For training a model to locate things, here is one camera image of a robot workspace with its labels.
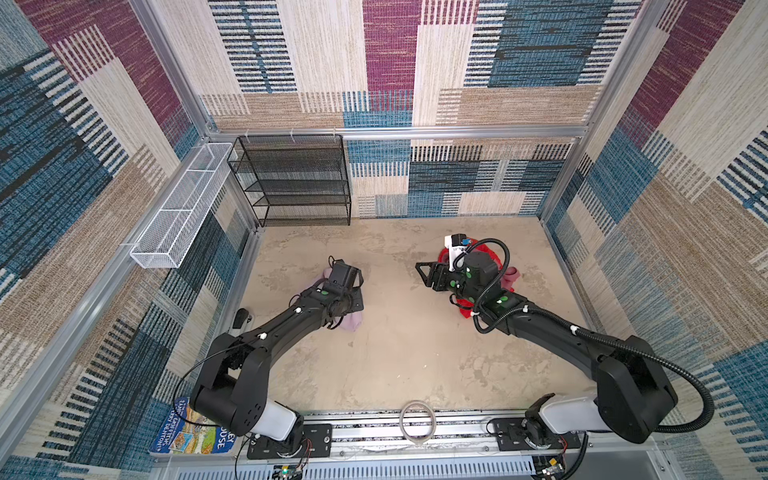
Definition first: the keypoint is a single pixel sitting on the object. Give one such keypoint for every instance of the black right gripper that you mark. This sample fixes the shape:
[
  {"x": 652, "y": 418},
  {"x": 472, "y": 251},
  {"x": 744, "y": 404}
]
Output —
[{"x": 435, "y": 268}]

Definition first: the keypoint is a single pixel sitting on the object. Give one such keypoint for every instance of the light pink cloth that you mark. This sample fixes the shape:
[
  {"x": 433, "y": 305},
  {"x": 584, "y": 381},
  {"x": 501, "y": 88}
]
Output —
[{"x": 350, "y": 322}]

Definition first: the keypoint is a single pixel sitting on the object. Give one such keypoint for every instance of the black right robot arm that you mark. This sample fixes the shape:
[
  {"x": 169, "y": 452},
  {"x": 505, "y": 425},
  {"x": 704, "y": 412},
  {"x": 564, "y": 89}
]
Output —
[{"x": 632, "y": 393}]

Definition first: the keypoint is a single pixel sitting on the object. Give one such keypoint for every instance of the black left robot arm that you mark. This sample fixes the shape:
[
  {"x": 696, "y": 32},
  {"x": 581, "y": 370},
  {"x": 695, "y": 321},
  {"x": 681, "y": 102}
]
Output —
[{"x": 232, "y": 387}]

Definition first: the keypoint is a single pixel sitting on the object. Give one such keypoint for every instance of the red cloth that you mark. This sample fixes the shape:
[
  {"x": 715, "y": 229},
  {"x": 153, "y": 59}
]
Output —
[{"x": 481, "y": 267}]

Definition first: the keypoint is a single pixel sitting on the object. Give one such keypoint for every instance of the mauve cloth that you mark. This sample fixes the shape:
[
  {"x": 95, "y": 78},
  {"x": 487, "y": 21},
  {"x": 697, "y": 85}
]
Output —
[{"x": 511, "y": 275}]

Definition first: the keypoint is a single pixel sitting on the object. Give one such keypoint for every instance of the colourful book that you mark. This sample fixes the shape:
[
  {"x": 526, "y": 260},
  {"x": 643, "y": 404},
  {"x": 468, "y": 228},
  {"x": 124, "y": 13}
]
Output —
[{"x": 186, "y": 432}]

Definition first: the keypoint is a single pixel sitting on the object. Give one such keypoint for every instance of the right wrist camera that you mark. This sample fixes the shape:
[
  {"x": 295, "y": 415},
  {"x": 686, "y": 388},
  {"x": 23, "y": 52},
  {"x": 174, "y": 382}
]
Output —
[{"x": 455, "y": 246}]

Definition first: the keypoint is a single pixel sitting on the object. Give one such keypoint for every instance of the black wire mesh shelf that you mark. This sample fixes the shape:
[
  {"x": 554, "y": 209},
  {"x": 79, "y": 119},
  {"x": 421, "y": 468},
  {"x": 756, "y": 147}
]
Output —
[{"x": 294, "y": 180}]

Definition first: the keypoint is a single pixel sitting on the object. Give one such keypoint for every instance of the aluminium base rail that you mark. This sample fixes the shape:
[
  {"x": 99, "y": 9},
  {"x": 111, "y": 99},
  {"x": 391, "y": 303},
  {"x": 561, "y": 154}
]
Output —
[{"x": 453, "y": 444}]

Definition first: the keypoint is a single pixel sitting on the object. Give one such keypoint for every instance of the white wire mesh basket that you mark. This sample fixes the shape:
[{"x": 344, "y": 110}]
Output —
[{"x": 173, "y": 228}]

